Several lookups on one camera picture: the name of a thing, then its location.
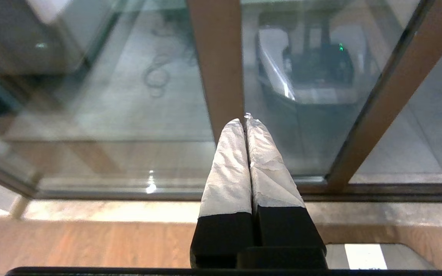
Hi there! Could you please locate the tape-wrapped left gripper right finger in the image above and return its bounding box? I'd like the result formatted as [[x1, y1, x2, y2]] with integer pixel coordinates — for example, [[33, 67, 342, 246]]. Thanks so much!
[[246, 117, 327, 269]]

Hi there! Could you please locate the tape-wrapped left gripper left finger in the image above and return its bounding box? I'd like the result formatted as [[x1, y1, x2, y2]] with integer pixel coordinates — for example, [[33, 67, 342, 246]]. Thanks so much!
[[190, 118, 254, 269]]

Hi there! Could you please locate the brown-framed sliding glass door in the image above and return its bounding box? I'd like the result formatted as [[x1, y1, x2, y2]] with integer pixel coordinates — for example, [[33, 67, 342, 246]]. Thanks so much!
[[240, 0, 442, 194]]

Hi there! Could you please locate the grey robot chassis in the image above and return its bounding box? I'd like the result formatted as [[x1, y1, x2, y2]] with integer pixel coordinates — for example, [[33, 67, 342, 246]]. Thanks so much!
[[325, 243, 438, 271]]

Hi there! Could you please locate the brown-framed fixed glass panel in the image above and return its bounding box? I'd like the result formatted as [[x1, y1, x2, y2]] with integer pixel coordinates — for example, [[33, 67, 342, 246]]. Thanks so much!
[[0, 0, 245, 202]]

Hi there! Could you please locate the dark front-load washing machine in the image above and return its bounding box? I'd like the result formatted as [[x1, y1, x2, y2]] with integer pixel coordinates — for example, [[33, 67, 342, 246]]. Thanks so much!
[[0, 0, 89, 76]]

